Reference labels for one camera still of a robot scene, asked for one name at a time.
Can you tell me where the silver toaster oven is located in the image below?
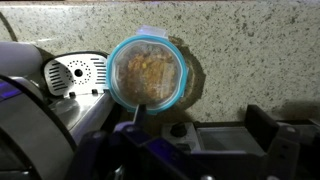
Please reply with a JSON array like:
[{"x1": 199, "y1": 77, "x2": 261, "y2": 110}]
[{"x1": 161, "y1": 122, "x2": 265, "y2": 156}]

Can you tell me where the silver black coffee maker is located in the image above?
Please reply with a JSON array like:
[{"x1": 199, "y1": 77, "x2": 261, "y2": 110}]
[{"x1": 0, "y1": 41, "x2": 114, "y2": 180}]

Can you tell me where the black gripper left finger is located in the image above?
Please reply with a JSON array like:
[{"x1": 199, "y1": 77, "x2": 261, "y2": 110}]
[{"x1": 65, "y1": 105, "x2": 200, "y2": 180}]

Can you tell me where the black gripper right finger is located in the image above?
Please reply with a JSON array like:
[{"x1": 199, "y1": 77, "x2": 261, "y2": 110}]
[{"x1": 245, "y1": 105, "x2": 320, "y2": 180}]

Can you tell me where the round lunchbox with teal lid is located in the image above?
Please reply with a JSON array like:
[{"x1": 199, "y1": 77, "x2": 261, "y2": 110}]
[{"x1": 106, "y1": 25, "x2": 188, "y2": 114}]

